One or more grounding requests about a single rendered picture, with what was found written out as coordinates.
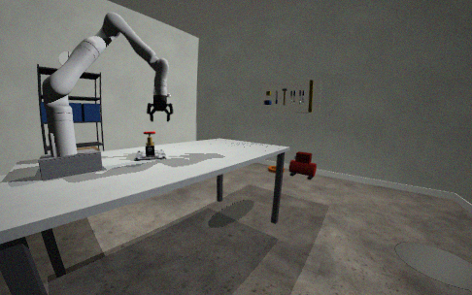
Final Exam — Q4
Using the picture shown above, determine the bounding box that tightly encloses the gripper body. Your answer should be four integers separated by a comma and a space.
152, 94, 169, 112

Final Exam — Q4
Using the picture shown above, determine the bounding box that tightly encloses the black shelf unit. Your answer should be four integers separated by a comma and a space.
36, 64, 106, 156

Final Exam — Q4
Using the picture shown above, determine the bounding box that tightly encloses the blue storage box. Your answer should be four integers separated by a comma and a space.
39, 101, 84, 125
82, 103, 103, 123

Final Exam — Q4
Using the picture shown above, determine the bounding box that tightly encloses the white table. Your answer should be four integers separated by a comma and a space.
0, 138, 290, 295

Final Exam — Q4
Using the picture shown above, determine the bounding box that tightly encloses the red air compressor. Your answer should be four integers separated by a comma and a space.
288, 151, 318, 180

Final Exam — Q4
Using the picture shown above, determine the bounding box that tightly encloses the grey base plate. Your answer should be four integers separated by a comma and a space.
134, 148, 167, 162

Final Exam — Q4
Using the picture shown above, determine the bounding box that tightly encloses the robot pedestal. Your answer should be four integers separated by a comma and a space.
38, 150, 104, 180

